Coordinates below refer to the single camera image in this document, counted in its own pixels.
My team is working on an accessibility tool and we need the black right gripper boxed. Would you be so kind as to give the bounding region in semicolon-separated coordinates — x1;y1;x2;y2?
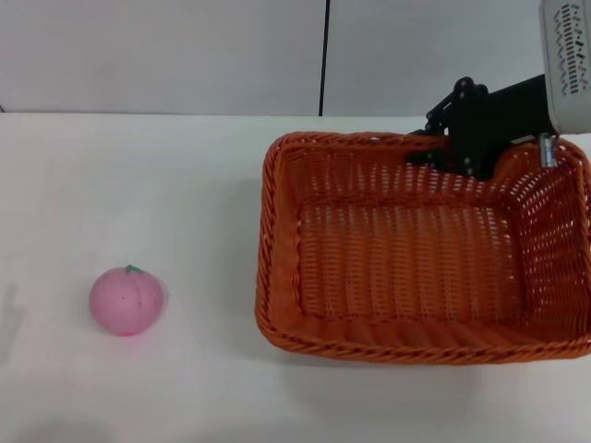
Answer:
404;73;549;182

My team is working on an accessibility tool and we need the orange woven plastic basket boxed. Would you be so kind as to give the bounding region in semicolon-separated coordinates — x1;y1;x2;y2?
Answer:
254;131;591;365

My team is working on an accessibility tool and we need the pink peach toy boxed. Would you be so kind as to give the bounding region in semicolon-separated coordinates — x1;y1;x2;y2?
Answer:
89;264;164;338

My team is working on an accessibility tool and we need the black vertical partition strip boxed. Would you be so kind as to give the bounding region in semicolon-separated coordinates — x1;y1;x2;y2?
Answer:
318;0;333;117

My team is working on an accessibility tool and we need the silver metal cable connector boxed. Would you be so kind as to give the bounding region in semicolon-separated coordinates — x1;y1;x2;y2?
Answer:
537;133;561;169

